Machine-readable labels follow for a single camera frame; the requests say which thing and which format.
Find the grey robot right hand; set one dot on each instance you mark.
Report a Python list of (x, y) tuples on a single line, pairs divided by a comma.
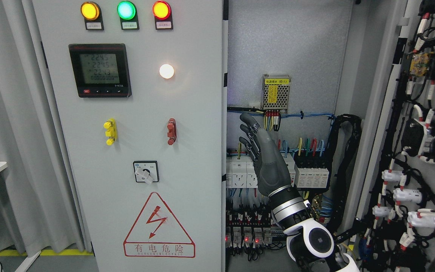
[(271, 171)]

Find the grey cabinet door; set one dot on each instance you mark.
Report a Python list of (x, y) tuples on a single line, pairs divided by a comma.
[(390, 213), (190, 170)]

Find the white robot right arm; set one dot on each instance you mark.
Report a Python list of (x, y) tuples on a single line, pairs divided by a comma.
[(307, 240)]

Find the red indicator lamp left door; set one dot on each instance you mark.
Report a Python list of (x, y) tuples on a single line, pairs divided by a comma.
[(162, 15)]

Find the green indicator lamp left door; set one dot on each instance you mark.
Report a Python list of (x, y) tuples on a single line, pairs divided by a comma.
[(128, 15)]

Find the yellow indicator lamp left door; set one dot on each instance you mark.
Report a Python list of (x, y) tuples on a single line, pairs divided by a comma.
[(92, 16)]

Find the white socket breaker row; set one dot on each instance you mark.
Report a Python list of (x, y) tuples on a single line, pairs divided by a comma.
[(240, 172)]

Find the black surge protector block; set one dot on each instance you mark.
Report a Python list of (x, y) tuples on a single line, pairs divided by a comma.
[(312, 172)]

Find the lower relay terminal row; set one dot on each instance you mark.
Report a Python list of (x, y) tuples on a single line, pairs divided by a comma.
[(251, 230)]

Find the metal mesh power supply module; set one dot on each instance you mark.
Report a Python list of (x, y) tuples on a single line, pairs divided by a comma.
[(275, 92)]

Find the red electric hazard warning sticker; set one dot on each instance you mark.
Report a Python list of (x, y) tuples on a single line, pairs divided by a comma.
[(157, 233)]

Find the white lit indicator lamp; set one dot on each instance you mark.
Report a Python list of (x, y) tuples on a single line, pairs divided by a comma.
[(166, 71)]

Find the black digital power meter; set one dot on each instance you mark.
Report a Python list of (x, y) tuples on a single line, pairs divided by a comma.
[(100, 70)]

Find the left grey curtain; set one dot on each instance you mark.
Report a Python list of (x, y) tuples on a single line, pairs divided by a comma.
[(39, 206)]

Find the red terminal post pair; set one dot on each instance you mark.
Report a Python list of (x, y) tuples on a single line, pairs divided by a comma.
[(171, 133)]

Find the left door rotary selector switch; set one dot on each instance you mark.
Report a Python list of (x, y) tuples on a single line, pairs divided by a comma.
[(146, 172)]

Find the yellow terminal post pair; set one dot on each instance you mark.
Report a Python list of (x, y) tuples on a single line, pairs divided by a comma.
[(110, 133)]

